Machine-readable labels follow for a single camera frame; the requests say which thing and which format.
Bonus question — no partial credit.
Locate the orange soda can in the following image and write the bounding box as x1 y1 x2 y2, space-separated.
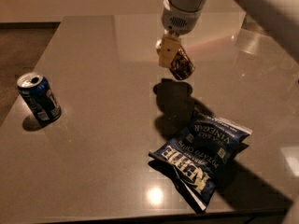
169 47 195 80

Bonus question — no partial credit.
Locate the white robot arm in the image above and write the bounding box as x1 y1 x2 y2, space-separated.
161 0 299 61

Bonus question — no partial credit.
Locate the blue soda can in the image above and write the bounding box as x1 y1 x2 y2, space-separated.
17 72 61 122

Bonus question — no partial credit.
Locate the blue potato chip bag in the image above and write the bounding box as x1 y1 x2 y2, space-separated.
149 107 252 212

